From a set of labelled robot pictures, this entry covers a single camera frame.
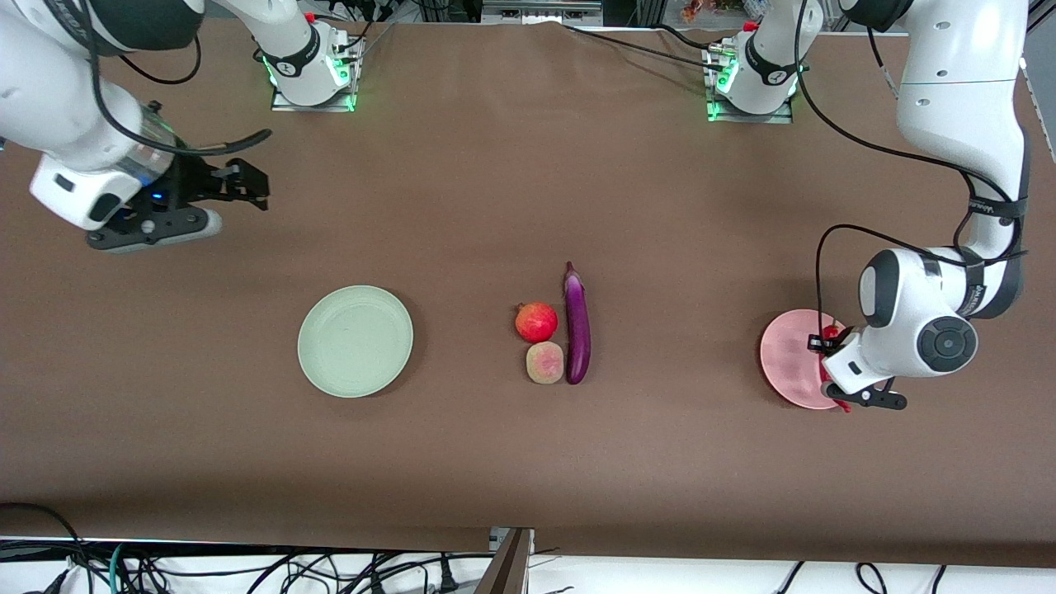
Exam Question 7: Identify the pink round plate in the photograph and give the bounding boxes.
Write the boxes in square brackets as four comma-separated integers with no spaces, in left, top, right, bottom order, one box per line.
[760,309,851,411]

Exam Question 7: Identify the brown table cover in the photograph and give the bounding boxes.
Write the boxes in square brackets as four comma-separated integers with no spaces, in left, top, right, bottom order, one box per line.
[0,12,1056,570]

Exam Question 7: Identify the aluminium frame profile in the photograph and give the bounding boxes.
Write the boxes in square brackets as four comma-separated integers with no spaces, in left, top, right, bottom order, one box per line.
[481,0,605,26]

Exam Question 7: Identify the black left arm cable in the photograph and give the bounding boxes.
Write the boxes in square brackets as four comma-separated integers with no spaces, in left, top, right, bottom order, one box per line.
[794,0,1032,343]

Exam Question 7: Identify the thick black floor cable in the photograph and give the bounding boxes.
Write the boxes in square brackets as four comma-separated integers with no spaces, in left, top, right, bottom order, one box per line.
[0,502,87,594]

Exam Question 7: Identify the long purple eggplant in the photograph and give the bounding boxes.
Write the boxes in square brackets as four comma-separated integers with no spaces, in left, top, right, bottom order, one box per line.
[563,261,592,386]

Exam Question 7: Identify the pink yellow peach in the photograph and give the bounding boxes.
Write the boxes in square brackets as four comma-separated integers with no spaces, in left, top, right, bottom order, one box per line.
[526,341,565,386]

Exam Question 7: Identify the dark metal post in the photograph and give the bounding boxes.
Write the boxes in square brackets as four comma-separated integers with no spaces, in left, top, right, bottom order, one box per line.
[474,528,533,594]

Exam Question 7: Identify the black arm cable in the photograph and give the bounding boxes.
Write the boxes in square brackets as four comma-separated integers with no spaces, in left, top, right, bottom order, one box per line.
[78,0,273,158]
[794,0,1032,343]

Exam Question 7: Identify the black floor cable tangle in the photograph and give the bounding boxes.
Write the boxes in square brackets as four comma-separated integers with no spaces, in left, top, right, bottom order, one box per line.
[124,549,496,594]

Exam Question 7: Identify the short black table cable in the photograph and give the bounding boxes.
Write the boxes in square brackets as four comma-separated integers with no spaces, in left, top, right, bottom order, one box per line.
[656,23,731,52]

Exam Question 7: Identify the red chili pepper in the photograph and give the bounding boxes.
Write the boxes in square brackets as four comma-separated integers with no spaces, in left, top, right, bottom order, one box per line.
[823,324,853,413]

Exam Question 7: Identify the red pomegranate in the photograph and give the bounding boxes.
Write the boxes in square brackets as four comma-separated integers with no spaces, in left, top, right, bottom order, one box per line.
[515,301,559,344]

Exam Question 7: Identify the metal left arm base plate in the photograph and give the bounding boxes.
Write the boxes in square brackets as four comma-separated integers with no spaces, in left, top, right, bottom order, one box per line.
[705,41,794,125]

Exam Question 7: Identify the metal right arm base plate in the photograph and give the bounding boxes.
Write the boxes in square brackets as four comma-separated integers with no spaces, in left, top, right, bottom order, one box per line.
[271,33,358,112]

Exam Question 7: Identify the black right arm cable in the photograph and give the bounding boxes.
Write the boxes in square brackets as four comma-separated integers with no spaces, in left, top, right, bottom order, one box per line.
[78,0,273,158]

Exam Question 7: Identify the black base cable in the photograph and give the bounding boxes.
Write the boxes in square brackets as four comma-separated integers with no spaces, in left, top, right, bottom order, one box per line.
[313,8,397,67]

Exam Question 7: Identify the long black table cable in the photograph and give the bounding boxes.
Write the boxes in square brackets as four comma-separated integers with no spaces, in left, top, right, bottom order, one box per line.
[561,23,727,71]

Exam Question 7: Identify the red orange background items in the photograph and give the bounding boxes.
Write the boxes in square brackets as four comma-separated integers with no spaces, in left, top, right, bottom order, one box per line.
[681,0,760,24]

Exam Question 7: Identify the pale green round plate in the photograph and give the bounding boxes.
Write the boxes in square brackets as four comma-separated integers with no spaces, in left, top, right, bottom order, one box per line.
[297,285,414,399]

